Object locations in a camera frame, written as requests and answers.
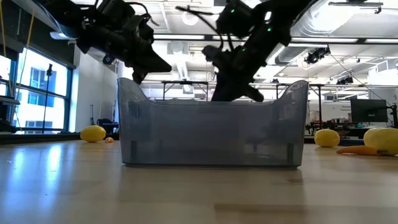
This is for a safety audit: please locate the white ring ceiling light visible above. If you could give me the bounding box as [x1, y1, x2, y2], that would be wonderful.
[182, 11, 200, 26]

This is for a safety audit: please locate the black window frame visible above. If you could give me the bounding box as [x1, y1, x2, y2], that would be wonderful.
[0, 46, 74, 134]

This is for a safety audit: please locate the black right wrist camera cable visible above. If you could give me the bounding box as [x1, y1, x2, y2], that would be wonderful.
[175, 5, 224, 50]

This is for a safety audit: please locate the dark grey desk top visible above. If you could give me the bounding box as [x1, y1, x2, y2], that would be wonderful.
[0, 95, 21, 106]

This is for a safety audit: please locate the black ceiling spotlight cluster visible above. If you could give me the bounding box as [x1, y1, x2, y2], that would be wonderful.
[304, 46, 331, 65]

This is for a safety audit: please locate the translucent grey plastic basket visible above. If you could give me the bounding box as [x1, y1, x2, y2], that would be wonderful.
[117, 77, 309, 169]

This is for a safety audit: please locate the ceiling light bar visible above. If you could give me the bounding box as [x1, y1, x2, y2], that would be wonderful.
[154, 34, 206, 40]
[49, 30, 78, 40]
[292, 37, 359, 44]

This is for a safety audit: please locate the yellow toy lemon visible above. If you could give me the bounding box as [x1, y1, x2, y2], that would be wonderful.
[80, 124, 107, 144]
[363, 127, 398, 157]
[313, 128, 341, 148]

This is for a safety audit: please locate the black computer monitor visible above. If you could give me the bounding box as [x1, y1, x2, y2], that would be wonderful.
[350, 98, 389, 123]

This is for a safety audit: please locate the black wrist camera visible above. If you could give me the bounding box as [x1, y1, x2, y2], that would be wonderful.
[216, 0, 254, 38]
[99, 0, 137, 22]

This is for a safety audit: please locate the black tripod stand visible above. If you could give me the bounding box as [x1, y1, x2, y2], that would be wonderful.
[42, 63, 54, 134]

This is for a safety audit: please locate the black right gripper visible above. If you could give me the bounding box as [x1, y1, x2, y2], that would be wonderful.
[212, 33, 281, 103]

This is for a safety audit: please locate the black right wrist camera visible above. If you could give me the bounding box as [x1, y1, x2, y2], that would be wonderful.
[216, 0, 254, 38]

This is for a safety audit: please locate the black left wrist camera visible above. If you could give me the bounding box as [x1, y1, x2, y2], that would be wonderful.
[99, 0, 137, 22]

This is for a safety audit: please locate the yellow hanging cable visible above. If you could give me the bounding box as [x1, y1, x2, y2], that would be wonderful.
[0, 0, 35, 97]

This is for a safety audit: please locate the cluttered background workbench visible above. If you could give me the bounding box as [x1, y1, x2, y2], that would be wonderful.
[306, 120, 364, 139]

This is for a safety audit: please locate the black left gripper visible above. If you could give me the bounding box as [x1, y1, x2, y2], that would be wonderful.
[76, 14, 173, 85]

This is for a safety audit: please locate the black aluminium table frame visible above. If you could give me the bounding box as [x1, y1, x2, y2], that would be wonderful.
[0, 132, 364, 147]

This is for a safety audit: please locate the silver air duct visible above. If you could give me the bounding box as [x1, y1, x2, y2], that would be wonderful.
[273, 0, 333, 66]

